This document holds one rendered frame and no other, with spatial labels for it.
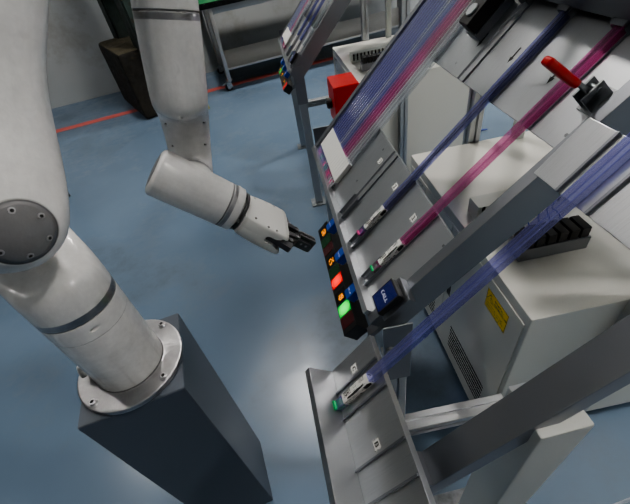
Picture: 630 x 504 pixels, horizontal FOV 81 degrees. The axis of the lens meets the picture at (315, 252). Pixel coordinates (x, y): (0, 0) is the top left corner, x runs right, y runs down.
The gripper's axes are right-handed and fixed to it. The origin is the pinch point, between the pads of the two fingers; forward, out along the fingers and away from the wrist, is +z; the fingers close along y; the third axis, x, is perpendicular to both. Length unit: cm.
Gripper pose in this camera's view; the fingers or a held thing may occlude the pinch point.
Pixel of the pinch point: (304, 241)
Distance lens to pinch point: 78.0
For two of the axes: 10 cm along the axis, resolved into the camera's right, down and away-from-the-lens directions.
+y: 1.5, 6.5, -7.5
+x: 5.9, -6.6, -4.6
